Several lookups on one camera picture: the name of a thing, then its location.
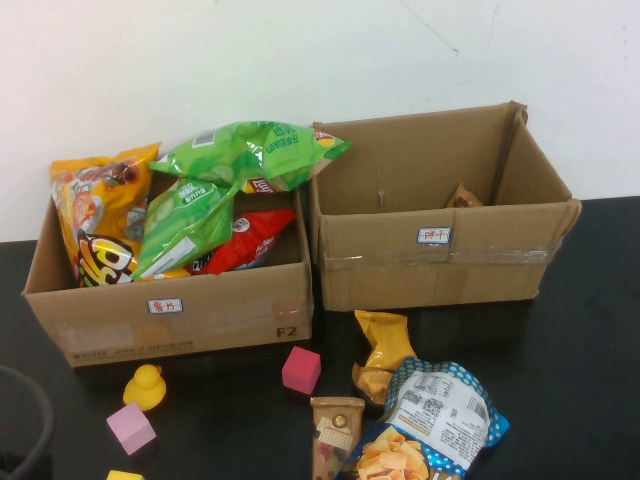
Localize yellow rubber duck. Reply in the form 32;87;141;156
122;363;168;412

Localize cardboard box with F2 print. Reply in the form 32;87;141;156
22;169;315;369

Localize magenta foam cube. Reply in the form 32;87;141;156
281;345;322;396

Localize brown crumpled snack packet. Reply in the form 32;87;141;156
444;182;485;210

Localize yellow snack packet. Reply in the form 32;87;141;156
353;309;418;374

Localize golden brown snack packet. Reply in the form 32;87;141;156
351;362;396;407

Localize cardboard box with clear tape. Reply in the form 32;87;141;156
308;101;583;314

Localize small green chips bag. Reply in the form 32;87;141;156
132;177;239;280

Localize blue polka dot Vikar bag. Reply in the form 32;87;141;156
344;357;510;480

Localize yellow orange chips bag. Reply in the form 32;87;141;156
49;141;164;289

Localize large green chips bag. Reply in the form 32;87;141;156
148;119;354;195

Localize red chips bag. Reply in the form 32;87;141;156
188;208;298;276

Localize brown wafer packet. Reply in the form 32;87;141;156
309;396;366;480

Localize light pink foam cube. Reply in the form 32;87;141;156
105;402;158;456

